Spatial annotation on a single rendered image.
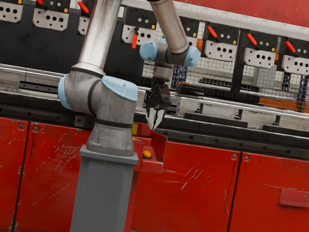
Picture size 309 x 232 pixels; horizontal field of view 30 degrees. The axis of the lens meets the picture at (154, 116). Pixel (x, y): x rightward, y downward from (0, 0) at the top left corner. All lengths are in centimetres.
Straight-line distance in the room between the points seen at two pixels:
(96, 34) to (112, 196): 52
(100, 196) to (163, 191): 89
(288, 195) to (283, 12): 88
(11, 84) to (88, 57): 81
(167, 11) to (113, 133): 48
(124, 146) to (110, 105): 13
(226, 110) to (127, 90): 110
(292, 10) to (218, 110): 60
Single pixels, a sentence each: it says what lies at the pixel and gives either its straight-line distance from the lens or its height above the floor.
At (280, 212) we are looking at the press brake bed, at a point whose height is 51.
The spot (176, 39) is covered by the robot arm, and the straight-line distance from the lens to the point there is 206.
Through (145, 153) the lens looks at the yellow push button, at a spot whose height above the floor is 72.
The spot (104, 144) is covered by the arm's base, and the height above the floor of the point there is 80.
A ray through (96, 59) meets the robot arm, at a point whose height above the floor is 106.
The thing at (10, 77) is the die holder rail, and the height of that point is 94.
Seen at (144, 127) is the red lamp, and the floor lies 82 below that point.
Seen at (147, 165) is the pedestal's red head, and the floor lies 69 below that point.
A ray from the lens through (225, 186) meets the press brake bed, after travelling 271.
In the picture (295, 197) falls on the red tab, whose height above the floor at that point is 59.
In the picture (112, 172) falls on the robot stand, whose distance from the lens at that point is 175.
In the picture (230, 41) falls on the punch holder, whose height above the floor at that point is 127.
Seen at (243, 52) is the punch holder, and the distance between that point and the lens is 283.
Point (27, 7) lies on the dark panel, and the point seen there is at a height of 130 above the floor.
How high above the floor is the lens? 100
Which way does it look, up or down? 3 degrees down
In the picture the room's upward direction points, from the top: 9 degrees clockwise
